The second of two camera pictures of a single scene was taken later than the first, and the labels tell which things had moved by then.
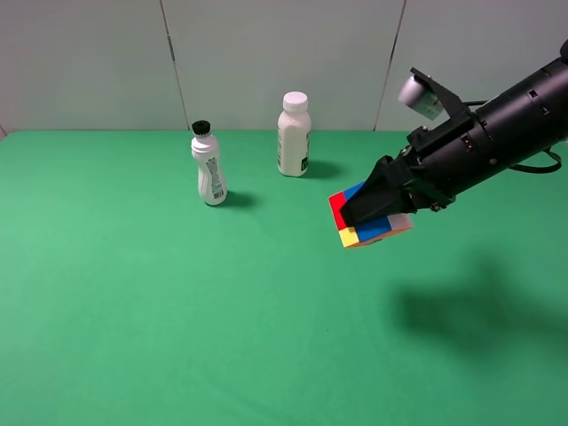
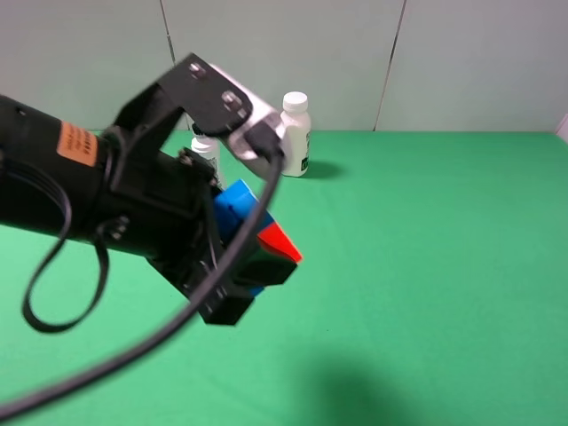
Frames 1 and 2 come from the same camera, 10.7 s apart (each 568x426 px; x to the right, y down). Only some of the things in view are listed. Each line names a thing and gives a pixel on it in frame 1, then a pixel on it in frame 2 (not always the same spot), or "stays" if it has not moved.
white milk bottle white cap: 294,135 stays
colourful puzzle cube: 368,230 -> 233,204
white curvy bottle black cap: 206,149 stays
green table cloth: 125,300 stays
